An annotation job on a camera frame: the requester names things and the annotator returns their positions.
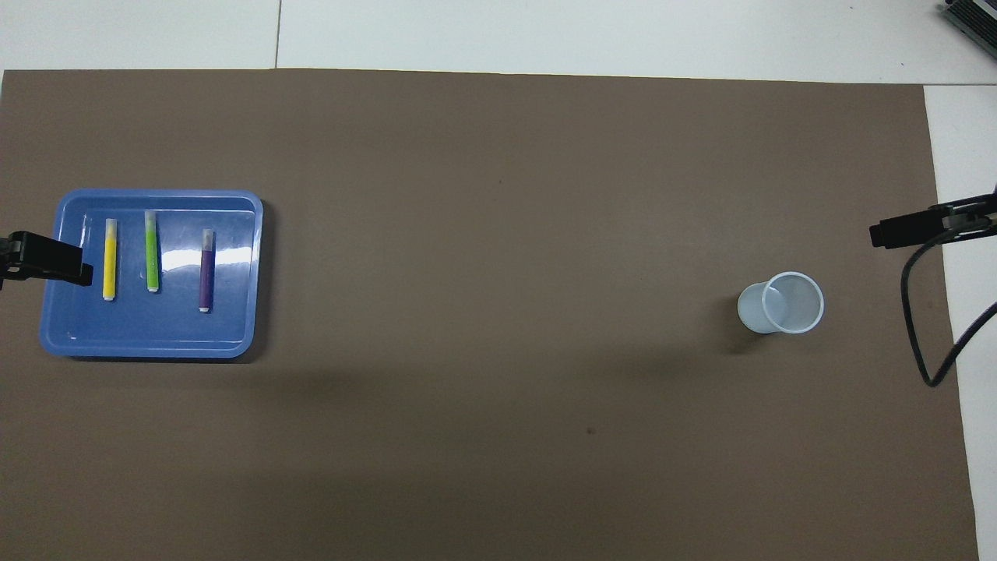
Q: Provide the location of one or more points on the brown table mat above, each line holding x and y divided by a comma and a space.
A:
498, 234

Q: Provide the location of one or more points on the green marker pen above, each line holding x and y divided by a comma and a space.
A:
152, 257

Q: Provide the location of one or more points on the grey ribbed device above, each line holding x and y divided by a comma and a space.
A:
977, 19

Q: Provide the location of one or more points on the blue plastic tray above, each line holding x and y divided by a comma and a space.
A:
234, 327

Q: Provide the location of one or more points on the translucent plastic cup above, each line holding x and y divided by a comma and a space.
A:
752, 308

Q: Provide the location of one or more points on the yellow marker pen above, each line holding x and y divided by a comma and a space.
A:
110, 265

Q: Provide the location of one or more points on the purple marker pen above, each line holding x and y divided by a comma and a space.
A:
206, 280

